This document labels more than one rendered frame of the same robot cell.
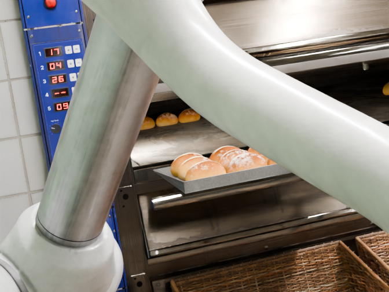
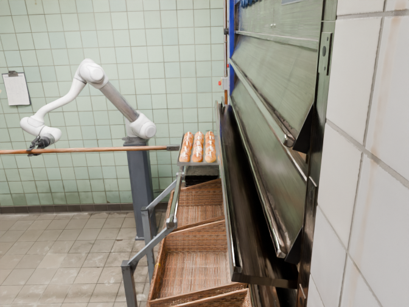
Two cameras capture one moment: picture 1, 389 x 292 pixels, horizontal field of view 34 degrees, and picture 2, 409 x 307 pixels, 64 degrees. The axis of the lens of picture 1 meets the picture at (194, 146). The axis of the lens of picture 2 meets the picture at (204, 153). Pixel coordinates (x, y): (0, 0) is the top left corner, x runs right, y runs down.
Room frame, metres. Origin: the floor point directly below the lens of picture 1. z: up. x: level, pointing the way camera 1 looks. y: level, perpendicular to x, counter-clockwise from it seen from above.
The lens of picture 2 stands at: (2.15, -2.18, 1.93)
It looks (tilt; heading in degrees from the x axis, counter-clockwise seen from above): 21 degrees down; 105
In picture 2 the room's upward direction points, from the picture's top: 2 degrees counter-clockwise
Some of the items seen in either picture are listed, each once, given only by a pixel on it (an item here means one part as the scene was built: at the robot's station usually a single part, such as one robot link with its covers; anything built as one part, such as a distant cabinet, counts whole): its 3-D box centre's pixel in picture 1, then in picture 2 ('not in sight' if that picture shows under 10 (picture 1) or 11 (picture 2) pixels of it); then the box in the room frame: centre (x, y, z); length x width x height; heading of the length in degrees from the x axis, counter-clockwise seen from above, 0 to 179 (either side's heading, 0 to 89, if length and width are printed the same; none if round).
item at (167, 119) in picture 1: (167, 119); not in sight; (2.76, 0.10, 1.21); 0.10 x 0.07 x 0.05; 101
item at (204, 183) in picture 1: (267, 156); (207, 147); (1.63, -0.19, 1.19); 0.55 x 0.36 x 0.03; 104
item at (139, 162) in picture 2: not in sight; (142, 190); (0.82, 0.39, 0.50); 0.21 x 0.21 x 1.00; 14
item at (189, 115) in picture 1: (189, 115); not in sight; (2.79, 0.01, 1.21); 0.10 x 0.07 x 0.06; 105
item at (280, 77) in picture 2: not in sight; (252, 58); (1.97, -0.69, 1.80); 1.79 x 0.11 x 0.19; 104
